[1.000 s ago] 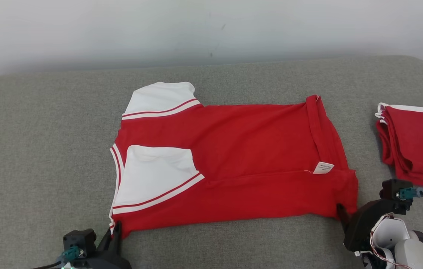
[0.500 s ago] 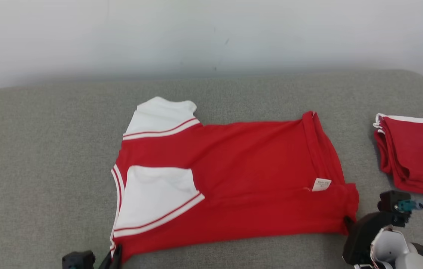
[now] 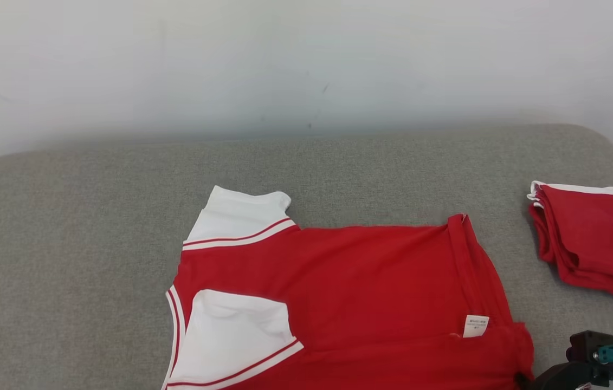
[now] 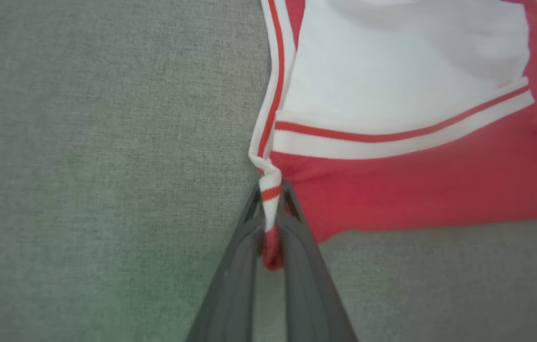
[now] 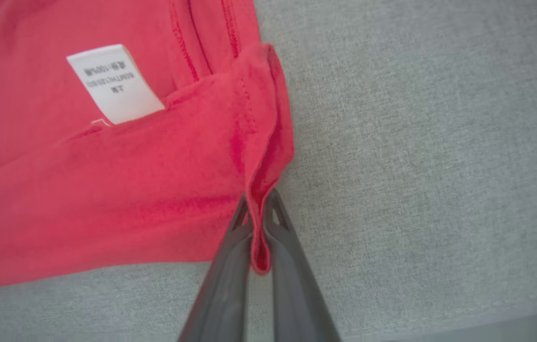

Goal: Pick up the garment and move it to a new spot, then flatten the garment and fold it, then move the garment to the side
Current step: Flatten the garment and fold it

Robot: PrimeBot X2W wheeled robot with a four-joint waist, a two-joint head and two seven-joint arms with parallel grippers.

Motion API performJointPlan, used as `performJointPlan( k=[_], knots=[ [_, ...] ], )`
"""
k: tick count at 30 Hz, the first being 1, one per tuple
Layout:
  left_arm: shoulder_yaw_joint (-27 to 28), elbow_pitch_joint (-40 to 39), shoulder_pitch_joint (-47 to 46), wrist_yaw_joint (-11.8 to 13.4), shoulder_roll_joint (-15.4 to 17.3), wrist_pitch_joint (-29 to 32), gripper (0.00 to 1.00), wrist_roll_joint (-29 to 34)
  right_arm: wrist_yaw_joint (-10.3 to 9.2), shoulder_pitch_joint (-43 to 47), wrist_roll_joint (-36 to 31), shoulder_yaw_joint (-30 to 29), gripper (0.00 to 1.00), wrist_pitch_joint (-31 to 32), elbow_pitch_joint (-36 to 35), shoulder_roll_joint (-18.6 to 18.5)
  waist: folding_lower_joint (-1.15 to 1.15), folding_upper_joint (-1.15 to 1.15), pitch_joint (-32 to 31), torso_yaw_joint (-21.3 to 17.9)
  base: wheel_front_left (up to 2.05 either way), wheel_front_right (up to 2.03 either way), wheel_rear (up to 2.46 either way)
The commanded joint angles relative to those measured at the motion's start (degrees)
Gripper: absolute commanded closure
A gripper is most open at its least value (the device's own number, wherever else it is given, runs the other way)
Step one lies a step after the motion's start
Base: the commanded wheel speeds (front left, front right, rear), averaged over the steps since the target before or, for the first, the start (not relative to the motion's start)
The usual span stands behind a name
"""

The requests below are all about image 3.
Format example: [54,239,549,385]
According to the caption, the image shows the red shorts with white trim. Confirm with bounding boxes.
[526,180,613,300]

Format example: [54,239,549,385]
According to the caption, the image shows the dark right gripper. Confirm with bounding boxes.
[514,362,597,390]

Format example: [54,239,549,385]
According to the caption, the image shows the red shirt with white sleeves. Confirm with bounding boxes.
[163,185,535,390]

